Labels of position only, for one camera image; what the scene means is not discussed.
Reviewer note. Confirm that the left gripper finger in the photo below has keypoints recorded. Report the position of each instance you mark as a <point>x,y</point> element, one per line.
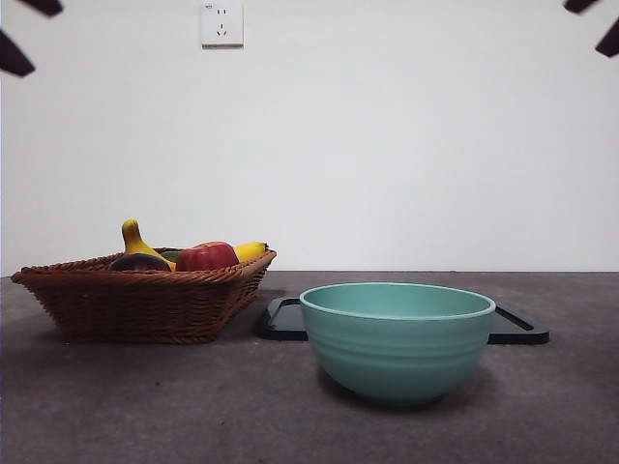
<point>48,7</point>
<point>12,58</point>

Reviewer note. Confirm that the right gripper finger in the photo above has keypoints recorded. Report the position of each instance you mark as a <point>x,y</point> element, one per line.
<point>610,43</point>
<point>582,5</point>

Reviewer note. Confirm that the dark purple plum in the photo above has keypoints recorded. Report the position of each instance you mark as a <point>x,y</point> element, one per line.
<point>140,263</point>

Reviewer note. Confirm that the teal ribbed bowl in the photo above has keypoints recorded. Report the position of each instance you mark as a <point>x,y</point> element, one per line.
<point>396,357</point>

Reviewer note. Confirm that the yellow banana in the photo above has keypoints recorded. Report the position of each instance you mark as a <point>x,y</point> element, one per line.
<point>131,239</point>

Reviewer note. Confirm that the green fruit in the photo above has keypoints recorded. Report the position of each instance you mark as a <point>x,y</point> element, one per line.
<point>170,254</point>

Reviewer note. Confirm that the brown wicker basket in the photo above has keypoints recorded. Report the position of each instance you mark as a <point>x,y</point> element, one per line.
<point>135,304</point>

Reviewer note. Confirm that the red apple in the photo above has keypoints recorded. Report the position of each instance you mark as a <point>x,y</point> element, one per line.
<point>208,256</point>

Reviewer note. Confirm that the black rectangular tray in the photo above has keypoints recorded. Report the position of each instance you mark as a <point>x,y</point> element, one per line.
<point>278,328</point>

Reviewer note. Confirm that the white wall socket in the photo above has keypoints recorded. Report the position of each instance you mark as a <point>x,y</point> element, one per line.
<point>222,24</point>

